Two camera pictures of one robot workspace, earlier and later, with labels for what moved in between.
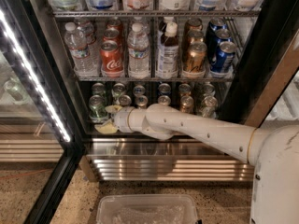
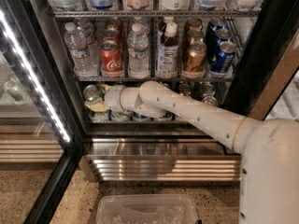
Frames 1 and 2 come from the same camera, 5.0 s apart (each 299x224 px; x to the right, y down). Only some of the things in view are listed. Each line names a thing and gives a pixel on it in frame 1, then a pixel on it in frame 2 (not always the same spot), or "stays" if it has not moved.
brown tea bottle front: (167, 49) stays
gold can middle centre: (195, 35) stays
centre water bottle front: (138, 52) stays
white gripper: (121, 119) to (112, 98)
